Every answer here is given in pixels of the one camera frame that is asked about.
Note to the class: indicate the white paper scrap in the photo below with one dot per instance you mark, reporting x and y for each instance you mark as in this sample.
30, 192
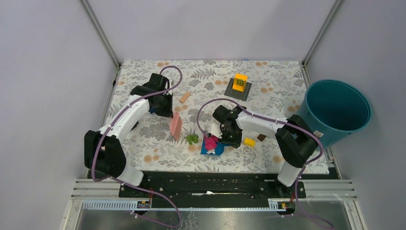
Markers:
212, 151

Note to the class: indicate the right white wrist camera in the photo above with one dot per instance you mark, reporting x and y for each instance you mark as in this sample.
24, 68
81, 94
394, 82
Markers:
215, 130

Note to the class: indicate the brown block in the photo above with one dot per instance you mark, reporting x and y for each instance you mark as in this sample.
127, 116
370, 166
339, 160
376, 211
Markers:
261, 137

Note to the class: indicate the wooden block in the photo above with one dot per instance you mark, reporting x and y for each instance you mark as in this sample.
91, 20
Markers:
184, 97

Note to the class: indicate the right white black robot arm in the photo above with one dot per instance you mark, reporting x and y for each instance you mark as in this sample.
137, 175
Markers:
294, 137

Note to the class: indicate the yellow lego house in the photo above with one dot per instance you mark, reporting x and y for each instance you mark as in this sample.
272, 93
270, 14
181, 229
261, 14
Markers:
239, 82

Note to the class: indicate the teal plastic bucket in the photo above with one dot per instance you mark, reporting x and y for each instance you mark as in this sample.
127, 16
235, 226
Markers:
333, 110

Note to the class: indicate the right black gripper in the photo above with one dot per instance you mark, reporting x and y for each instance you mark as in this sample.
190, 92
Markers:
235, 143

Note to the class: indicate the blue dustpan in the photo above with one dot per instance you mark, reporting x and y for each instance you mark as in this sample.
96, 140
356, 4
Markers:
218, 150

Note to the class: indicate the large magenta paper scrap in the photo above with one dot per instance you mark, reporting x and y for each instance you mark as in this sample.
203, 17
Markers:
210, 142

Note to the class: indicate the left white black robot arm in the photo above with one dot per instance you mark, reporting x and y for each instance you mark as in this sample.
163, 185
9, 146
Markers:
103, 151

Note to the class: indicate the green paper scrap front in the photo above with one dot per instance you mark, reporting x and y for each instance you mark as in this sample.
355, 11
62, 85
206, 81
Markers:
192, 139

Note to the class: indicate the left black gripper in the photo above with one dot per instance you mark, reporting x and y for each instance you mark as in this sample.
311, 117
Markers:
168, 112

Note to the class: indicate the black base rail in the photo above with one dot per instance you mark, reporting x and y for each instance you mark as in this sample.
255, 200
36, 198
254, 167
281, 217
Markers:
220, 190

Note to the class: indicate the yellow block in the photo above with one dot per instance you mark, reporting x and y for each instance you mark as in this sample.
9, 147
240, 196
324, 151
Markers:
249, 142

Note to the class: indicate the pink hand broom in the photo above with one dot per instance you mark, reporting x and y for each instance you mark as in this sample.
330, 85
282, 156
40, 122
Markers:
175, 126

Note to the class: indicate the grey lego baseplate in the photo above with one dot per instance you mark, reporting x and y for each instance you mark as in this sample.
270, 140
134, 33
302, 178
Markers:
237, 94

